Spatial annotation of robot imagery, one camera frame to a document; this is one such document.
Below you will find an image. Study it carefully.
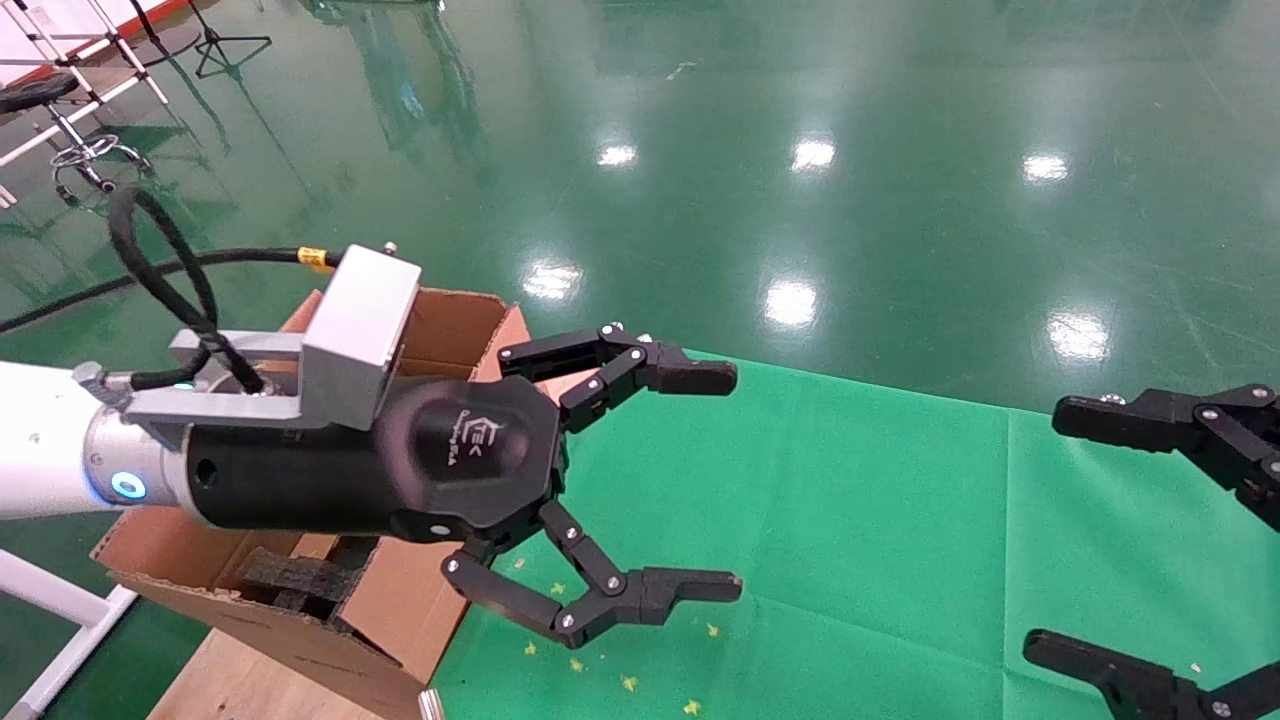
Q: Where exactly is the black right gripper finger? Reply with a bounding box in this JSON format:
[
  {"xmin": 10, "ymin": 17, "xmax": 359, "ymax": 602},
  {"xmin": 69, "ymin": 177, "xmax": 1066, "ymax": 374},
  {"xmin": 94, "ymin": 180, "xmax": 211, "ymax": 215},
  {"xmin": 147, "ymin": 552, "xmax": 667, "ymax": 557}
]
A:
[
  {"xmin": 1050, "ymin": 385, "xmax": 1280, "ymax": 536},
  {"xmin": 1021, "ymin": 632, "xmax": 1280, "ymax": 720}
]

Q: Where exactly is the white pipe rack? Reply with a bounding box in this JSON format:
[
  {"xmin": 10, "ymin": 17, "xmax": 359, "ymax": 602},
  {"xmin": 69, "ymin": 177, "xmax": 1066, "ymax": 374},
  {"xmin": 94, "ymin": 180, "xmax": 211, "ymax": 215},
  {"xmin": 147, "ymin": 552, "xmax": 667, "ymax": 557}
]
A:
[{"xmin": 0, "ymin": 0, "xmax": 171, "ymax": 166}]

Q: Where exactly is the white pipe frame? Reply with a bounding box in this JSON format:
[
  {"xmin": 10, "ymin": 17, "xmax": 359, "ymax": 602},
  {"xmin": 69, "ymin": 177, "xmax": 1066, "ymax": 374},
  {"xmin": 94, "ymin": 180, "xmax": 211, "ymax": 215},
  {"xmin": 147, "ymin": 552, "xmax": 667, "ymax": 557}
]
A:
[{"xmin": 0, "ymin": 548, "xmax": 139, "ymax": 720}]

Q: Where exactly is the black foam block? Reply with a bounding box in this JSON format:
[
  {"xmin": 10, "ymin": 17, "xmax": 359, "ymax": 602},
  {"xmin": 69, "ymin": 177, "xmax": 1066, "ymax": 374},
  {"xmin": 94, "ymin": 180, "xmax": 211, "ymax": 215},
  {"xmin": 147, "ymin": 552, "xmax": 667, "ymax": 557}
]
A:
[{"xmin": 240, "ymin": 545, "xmax": 376, "ymax": 621}]

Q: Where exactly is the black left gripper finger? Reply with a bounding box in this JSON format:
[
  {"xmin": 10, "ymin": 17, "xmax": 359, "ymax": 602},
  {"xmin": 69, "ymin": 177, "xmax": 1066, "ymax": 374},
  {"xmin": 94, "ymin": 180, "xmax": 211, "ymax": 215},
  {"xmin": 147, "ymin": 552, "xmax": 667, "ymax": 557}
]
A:
[
  {"xmin": 498, "ymin": 322, "xmax": 738, "ymax": 433},
  {"xmin": 442, "ymin": 498, "xmax": 743, "ymax": 648}
]

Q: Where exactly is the green table cloth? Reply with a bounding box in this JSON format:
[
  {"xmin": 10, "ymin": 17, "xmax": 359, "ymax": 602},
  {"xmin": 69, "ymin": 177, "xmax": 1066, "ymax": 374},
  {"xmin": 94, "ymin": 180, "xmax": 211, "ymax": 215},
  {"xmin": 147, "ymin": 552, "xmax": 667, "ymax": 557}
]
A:
[{"xmin": 430, "ymin": 345, "xmax": 1280, "ymax": 720}]

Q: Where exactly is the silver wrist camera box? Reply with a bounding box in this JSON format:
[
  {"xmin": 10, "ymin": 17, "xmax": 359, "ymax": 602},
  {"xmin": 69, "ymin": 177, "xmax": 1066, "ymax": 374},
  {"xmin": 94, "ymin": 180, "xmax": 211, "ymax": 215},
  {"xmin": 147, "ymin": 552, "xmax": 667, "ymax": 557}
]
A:
[{"xmin": 125, "ymin": 240, "xmax": 423, "ymax": 451}]

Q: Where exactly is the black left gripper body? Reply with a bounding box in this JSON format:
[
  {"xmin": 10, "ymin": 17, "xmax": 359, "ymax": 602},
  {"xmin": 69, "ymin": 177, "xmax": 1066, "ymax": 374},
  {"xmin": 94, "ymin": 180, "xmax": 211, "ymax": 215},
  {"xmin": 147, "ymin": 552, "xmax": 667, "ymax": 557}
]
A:
[{"xmin": 185, "ymin": 375, "xmax": 571, "ymax": 549}]

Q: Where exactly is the black round-base stand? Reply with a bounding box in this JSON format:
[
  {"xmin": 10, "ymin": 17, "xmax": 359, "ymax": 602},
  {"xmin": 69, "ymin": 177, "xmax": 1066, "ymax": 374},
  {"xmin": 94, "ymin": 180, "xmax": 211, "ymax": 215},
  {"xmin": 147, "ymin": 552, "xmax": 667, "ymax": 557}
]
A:
[{"xmin": 128, "ymin": 0, "xmax": 201, "ymax": 66}]

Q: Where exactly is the large open cardboard carton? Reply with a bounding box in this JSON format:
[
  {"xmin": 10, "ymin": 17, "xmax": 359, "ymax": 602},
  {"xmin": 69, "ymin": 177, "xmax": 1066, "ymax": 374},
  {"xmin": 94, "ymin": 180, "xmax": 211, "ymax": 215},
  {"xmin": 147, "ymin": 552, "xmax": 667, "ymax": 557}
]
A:
[{"xmin": 90, "ymin": 288, "xmax": 533, "ymax": 720}]

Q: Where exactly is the black seat chrome stool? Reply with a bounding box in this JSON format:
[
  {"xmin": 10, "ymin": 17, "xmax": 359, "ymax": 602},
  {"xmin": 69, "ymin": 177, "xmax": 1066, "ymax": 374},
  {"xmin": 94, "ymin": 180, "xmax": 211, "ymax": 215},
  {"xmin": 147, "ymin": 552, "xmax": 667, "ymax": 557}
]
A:
[{"xmin": 0, "ymin": 72, "xmax": 153, "ymax": 206}]

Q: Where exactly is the black tripod stand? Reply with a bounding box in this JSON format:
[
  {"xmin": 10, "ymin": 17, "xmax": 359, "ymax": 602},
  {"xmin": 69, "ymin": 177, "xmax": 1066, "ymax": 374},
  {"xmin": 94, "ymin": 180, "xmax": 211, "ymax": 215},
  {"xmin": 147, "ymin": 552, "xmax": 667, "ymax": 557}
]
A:
[{"xmin": 188, "ymin": 0, "xmax": 273, "ymax": 79}]

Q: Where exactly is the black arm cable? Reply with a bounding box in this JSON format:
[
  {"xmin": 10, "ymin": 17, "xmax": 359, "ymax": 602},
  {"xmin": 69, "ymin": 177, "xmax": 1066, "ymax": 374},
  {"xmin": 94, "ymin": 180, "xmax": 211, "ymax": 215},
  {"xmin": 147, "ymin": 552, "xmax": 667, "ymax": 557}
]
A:
[{"xmin": 0, "ymin": 183, "xmax": 341, "ymax": 393}]

